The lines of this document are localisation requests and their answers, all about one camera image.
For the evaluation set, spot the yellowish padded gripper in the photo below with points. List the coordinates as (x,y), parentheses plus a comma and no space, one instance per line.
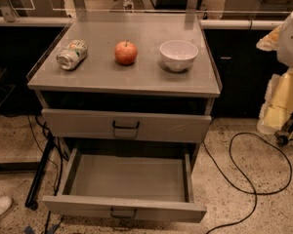
(291,43)

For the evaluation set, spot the grey drawer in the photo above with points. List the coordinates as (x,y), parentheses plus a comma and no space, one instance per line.
(154,186)
(126,125)

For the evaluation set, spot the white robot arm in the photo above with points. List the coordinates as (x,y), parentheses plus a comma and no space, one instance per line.
(281,41)

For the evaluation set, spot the grey drawer cabinet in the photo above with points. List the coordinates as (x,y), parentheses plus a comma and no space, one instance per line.
(100,83)

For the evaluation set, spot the wheeled cart base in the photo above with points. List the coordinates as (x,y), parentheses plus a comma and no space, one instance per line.
(285,135)

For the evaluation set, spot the white bowl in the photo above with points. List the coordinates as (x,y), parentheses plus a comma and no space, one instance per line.
(178,55)

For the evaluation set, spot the red apple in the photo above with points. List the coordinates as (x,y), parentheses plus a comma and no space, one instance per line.
(125,52)

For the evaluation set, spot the clear water bottle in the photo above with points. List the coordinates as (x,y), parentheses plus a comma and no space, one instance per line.
(128,6)

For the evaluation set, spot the crushed soda can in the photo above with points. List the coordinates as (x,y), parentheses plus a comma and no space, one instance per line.
(69,57)

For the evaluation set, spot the white horizontal rail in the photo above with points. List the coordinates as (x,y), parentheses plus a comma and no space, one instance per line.
(205,23)

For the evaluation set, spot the black table leg frame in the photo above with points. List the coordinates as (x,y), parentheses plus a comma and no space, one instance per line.
(31,202)

